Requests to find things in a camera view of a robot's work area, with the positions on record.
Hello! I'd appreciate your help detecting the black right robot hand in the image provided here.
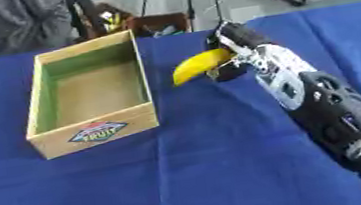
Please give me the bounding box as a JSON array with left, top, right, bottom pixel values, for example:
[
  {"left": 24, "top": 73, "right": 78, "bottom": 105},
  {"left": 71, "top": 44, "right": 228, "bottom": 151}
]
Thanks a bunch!
[{"left": 199, "top": 15, "right": 279, "bottom": 84}]

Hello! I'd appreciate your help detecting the yellow toy banana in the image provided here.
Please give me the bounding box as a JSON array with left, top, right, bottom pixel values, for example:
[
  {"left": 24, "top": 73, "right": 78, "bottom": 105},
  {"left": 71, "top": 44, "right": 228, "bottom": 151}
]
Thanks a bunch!
[{"left": 168, "top": 45, "right": 240, "bottom": 87}]

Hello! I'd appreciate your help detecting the tan cardboard box green inside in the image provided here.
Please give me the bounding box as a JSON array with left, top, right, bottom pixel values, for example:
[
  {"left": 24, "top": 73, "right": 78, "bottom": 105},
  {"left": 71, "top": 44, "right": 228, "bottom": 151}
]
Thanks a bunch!
[{"left": 11, "top": 26, "right": 164, "bottom": 163}]

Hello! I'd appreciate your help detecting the person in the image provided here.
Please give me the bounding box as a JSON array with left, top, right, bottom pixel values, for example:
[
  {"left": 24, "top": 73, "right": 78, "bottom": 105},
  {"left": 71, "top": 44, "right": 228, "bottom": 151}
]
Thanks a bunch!
[{"left": 0, "top": 0, "right": 80, "bottom": 57}]

